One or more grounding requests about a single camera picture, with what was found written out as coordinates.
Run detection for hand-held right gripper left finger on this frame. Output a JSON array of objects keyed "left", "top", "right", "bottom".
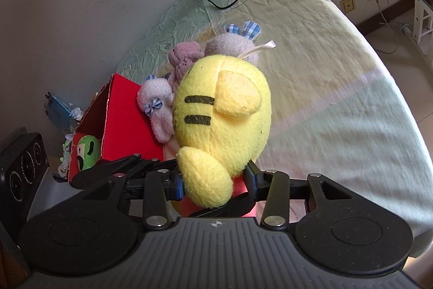
[{"left": 79, "top": 169, "right": 186, "bottom": 230}]

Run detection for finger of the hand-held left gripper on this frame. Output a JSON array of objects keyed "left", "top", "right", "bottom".
[
  {"left": 188, "top": 197, "right": 257, "bottom": 218},
  {"left": 71, "top": 153, "right": 177, "bottom": 190}
]

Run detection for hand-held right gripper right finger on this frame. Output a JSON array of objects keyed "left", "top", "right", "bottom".
[{"left": 244, "top": 161, "right": 353, "bottom": 229}]

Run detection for red cardboard box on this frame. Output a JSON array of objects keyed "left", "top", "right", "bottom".
[{"left": 68, "top": 73, "right": 258, "bottom": 218}]

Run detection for yellow plush chick toy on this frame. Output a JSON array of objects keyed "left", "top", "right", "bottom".
[{"left": 172, "top": 40, "right": 277, "bottom": 209}]

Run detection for pink plush bear keychain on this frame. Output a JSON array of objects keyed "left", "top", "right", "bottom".
[{"left": 168, "top": 41, "right": 205, "bottom": 94}]

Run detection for green round plush toy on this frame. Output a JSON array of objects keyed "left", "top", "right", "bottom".
[{"left": 76, "top": 135, "right": 101, "bottom": 172}]

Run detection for blue hanging bag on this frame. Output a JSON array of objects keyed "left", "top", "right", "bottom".
[{"left": 43, "top": 92, "right": 83, "bottom": 132}]

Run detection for white rack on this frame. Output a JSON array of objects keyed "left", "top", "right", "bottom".
[{"left": 409, "top": 0, "right": 433, "bottom": 57}]

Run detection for white floor cable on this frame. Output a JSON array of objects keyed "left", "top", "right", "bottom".
[{"left": 374, "top": 0, "right": 413, "bottom": 54}]

